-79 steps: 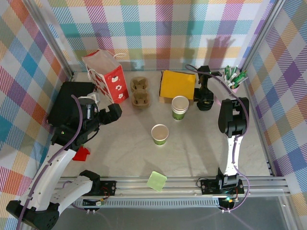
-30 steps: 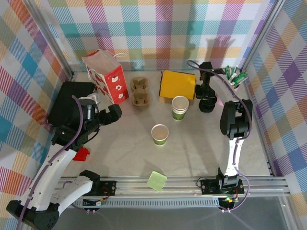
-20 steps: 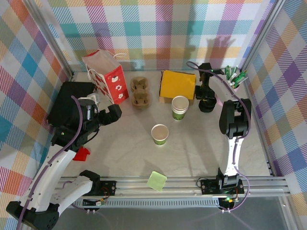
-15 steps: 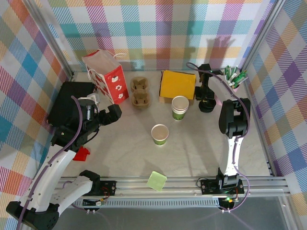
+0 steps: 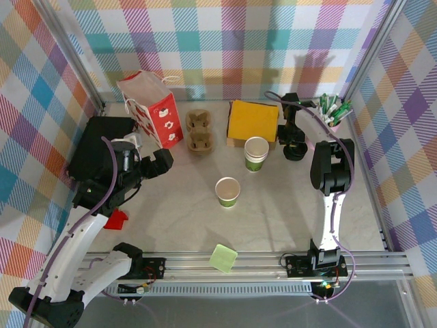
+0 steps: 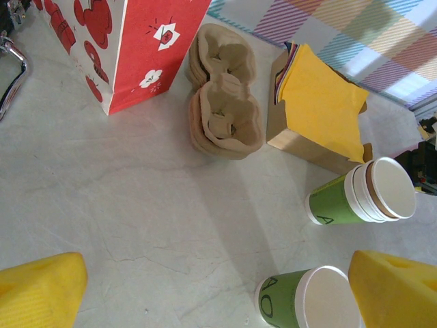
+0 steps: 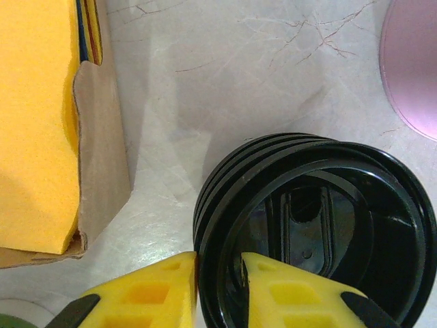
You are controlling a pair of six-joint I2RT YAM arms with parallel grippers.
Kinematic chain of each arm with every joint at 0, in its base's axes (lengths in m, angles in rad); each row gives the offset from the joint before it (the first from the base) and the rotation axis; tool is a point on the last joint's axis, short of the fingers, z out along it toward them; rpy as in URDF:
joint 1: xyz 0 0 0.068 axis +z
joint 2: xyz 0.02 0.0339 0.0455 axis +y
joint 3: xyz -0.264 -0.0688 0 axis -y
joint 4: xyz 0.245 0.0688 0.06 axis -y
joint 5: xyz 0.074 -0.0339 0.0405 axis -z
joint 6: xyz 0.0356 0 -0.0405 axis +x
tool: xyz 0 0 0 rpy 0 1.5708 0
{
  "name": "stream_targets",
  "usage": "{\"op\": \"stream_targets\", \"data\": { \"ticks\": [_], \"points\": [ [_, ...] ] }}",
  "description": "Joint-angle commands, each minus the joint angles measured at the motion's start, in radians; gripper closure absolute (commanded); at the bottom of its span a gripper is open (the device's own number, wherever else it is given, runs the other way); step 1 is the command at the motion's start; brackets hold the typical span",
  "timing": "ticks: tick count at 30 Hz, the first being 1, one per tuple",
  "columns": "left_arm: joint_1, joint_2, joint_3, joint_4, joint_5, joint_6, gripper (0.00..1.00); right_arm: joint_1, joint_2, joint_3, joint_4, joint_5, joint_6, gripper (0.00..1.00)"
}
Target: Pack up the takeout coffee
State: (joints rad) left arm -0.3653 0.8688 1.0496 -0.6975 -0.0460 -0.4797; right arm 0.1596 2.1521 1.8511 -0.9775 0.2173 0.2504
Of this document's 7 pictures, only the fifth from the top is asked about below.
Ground red white paper gift bag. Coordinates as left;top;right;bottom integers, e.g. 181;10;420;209
116;70;181;150

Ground green white paper cup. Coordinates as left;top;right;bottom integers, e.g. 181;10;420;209
244;155;268;174
214;176;241;208

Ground stacked paper cups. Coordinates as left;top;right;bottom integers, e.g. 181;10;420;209
244;136;270;159

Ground pink cylindrical holder cup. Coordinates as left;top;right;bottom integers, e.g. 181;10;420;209
307;119;341;151

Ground brown cardboard napkin box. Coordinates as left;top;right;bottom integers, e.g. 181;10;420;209
225;100;279;151

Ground red house-shaped block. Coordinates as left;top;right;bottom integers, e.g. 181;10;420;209
103;208;130;230

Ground colourful plaid backdrop panel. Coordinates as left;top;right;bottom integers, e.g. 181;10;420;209
0;0;103;328
344;0;437;328
51;0;393;103

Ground green sticky note pad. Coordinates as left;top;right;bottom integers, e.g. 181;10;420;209
208;243;238;275

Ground small circuit board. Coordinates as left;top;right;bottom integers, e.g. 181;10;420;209
117;282;153;295
312;280;339;299

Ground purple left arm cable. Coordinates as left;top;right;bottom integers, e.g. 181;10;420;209
22;136;119;328

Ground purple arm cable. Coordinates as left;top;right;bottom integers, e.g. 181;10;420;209
22;136;119;328
265;90;356;303

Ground black hard case silver handle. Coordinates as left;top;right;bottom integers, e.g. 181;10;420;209
66;115;139;182

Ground aluminium side rail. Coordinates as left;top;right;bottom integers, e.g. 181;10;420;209
344;102;393;254

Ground aluminium frame post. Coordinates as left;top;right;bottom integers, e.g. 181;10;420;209
341;0;409;100
32;0;107;113

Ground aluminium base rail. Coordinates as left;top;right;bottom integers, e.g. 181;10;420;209
37;251;412;285

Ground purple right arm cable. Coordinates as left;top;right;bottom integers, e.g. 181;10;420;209
265;90;356;303

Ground grey slotted cable duct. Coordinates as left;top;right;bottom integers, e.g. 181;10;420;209
51;286;317;297

